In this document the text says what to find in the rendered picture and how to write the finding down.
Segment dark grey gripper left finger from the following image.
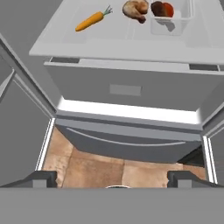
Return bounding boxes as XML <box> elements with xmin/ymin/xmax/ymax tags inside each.
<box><xmin>0</xmin><ymin>171</ymin><xmax>58</xmax><ymax>188</ymax></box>

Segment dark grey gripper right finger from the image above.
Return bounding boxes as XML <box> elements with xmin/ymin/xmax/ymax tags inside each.
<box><xmin>167</xmin><ymin>171</ymin><xmax>224</xmax><ymax>188</ymax></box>

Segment grey right fridge door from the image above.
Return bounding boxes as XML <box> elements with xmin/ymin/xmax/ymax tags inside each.
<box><xmin>200</xmin><ymin>108</ymin><xmax>224</xmax><ymax>186</ymax></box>

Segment grey fridge door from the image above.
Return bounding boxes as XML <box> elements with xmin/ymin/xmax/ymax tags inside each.
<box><xmin>200</xmin><ymin>108</ymin><xmax>224</xmax><ymax>186</ymax></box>
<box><xmin>0</xmin><ymin>33</ymin><xmax>58</xmax><ymax>187</ymax></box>

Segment grey left fridge door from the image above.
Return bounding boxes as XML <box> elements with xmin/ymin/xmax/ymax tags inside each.
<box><xmin>0</xmin><ymin>33</ymin><xmax>58</xmax><ymax>187</ymax></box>

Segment grey fridge crisper drawer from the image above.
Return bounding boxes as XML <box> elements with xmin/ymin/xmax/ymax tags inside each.
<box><xmin>43</xmin><ymin>57</ymin><xmax>224</xmax><ymax>112</ymax></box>

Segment white fridge shelf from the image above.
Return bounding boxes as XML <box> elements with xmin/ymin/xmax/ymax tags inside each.
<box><xmin>28</xmin><ymin>0</ymin><xmax>224</xmax><ymax>66</ymax></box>

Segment clear plastic tupperware with food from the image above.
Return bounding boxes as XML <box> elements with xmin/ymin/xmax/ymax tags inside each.
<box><xmin>150</xmin><ymin>0</ymin><xmax>195</xmax><ymax>37</ymax></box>

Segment grey freezer drawer front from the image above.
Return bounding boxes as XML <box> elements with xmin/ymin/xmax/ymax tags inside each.
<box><xmin>55</xmin><ymin>117</ymin><xmax>203</xmax><ymax>165</ymax></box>

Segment orange carrot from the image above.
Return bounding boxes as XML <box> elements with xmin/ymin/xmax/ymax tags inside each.
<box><xmin>74</xmin><ymin>4</ymin><xmax>114</xmax><ymax>32</ymax></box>

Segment brown roast chicken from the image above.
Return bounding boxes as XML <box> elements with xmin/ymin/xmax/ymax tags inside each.
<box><xmin>122</xmin><ymin>0</ymin><xmax>150</xmax><ymax>25</ymax></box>

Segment silver freezer drawer handle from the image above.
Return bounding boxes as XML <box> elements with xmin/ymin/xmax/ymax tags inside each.
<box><xmin>66</xmin><ymin>127</ymin><xmax>187</xmax><ymax>147</ymax></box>

